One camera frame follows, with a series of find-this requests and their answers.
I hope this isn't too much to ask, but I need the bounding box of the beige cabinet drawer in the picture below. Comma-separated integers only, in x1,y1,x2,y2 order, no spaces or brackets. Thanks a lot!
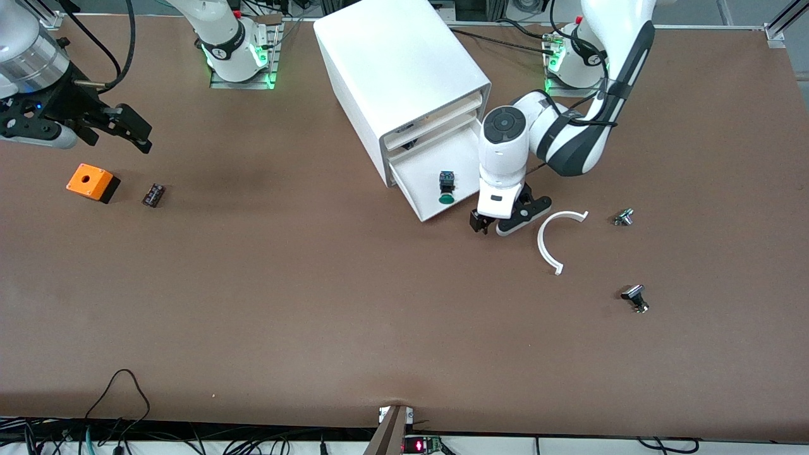
384,91,485,150

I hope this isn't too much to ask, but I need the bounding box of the orange box with hole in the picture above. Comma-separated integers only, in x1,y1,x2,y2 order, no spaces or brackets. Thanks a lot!
66,163,121,204

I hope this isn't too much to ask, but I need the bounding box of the white C-shaped ring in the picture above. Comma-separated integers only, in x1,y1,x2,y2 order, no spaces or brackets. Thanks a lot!
537,210,590,276

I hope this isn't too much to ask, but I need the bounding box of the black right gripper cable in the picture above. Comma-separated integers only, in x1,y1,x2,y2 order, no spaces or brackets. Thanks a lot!
57,0,137,95

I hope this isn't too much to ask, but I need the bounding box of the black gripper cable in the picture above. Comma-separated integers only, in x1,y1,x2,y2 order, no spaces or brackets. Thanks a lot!
57,0,137,95
550,0,620,127

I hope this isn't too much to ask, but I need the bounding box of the black table cable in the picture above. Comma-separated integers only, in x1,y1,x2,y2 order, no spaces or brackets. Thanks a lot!
449,19,557,54

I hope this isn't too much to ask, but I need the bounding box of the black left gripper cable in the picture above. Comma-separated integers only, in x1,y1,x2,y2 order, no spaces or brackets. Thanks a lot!
550,0,620,127

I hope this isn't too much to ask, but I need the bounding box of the grey camera post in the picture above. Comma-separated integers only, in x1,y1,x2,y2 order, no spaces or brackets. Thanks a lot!
363,404,408,455

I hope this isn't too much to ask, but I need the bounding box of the black cable loop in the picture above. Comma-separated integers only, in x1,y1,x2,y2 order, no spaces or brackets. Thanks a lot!
82,368,152,443

